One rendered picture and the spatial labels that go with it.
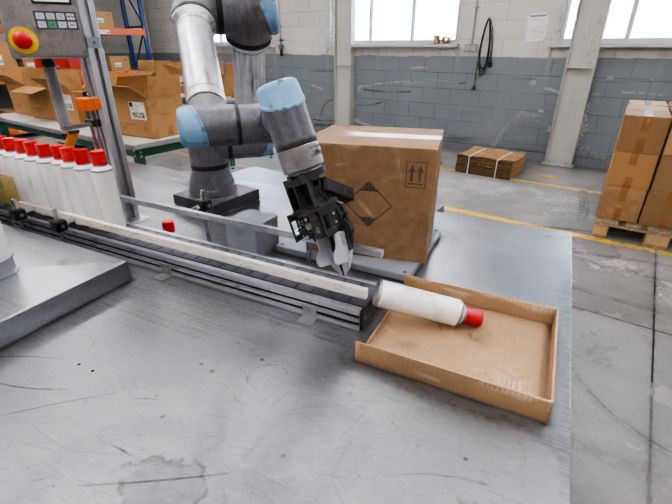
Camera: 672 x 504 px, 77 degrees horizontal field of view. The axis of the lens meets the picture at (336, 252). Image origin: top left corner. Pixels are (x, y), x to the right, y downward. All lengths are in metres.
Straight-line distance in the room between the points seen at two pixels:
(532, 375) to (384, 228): 0.45
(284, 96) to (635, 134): 3.13
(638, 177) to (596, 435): 2.19
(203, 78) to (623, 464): 1.78
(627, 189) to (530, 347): 2.96
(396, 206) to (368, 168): 0.11
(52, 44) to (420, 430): 1.19
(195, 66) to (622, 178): 3.23
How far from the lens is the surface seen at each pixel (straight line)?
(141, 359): 0.81
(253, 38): 1.15
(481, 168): 5.10
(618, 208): 3.76
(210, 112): 0.82
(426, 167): 0.94
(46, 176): 1.36
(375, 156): 0.94
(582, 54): 5.86
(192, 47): 0.97
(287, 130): 0.73
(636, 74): 5.88
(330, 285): 0.79
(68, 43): 1.34
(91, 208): 1.25
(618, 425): 2.06
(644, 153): 3.67
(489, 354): 0.79
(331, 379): 0.71
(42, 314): 0.98
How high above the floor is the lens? 1.31
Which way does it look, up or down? 26 degrees down
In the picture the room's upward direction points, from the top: straight up
